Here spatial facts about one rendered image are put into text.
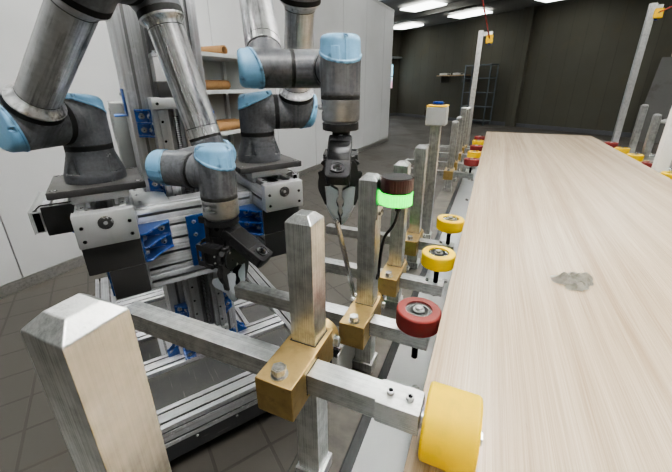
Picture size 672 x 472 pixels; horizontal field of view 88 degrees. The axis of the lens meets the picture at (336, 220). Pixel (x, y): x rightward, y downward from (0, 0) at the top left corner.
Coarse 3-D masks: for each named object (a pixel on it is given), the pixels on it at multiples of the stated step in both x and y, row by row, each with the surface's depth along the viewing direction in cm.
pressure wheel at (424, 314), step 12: (408, 300) 65; (420, 300) 65; (396, 312) 63; (408, 312) 62; (420, 312) 62; (432, 312) 62; (396, 324) 64; (408, 324) 60; (420, 324) 59; (432, 324) 60; (420, 336) 60
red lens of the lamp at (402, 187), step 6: (384, 180) 59; (390, 180) 58; (408, 180) 58; (384, 186) 59; (390, 186) 58; (396, 186) 58; (402, 186) 58; (408, 186) 58; (390, 192) 59; (396, 192) 58; (402, 192) 58; (408, 192) 59
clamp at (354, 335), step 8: (352, 304) 70; (360, 304) 70; (376, 304) 70; (384, 304) 74; (352, 312) 68; (360, 312) 68; (368, 312) 68; (376, 312) 71; (344, 320) 66; (360, 320) 66; (368, 320) 66; (344, 328) 65; (352, 328) 64; (360, 328) 64; (368, 328) 66; (344, 336) 66; (352, 336) 65; (360, 336) 64; (368, 336) 67; (344, 344) 66; (352, 344) 66; (360, 344) 65
